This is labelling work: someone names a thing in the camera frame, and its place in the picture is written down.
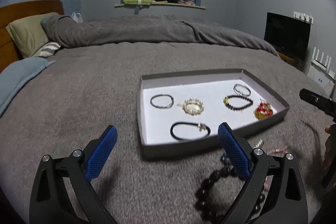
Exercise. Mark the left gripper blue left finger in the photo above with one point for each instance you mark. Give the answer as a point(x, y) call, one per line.
point(49, 201)

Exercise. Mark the person right hand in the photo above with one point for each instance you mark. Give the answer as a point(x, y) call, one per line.
point(330, 144)

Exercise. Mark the green pillow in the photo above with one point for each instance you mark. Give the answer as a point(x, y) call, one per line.
point(28, 34)

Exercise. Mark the wooden window shelf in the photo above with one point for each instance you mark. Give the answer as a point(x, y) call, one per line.
point(164, 4)

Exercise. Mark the pink items on shelf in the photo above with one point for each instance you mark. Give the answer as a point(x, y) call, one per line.
point(189, 3)

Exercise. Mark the red gold jewelry piece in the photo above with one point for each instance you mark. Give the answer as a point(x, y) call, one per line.
point(263, 110)

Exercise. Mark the white plastic bag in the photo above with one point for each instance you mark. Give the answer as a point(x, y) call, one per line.
point(77, 17)

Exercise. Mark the grey bed blanket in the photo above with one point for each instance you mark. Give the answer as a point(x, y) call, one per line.
point(86, 89)

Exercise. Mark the rolled grey duvet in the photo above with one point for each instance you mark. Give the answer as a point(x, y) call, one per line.
point(150, 29)

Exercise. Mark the striped grey white pillow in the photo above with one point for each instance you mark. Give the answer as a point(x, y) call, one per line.
point(49, 49)

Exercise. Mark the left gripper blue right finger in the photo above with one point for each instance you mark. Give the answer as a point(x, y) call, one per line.
point(286, 199)

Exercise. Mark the white wall hooks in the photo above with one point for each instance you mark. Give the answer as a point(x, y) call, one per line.
point(303, 17)

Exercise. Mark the silver twisted bangle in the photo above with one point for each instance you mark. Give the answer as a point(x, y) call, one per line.
point(242, 90)

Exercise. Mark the wooden tv stand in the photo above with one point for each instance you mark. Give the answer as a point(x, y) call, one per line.
point(291, 61)

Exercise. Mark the white router with antennas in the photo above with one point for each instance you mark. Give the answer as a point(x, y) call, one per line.
point(319, 71)

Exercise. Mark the wooden headboard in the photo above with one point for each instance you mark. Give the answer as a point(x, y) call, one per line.
point(9, 51)

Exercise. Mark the grey cardboard tray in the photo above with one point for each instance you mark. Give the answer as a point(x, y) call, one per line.
point(168, 133)

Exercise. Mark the blue sheet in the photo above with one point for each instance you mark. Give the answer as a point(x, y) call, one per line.
point(17, 74)

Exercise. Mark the dark small-bead bracelet gold charm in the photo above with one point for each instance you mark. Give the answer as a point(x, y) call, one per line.
point(237, 102)

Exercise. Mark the black television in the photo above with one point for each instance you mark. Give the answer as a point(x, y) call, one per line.
point(287, 35)

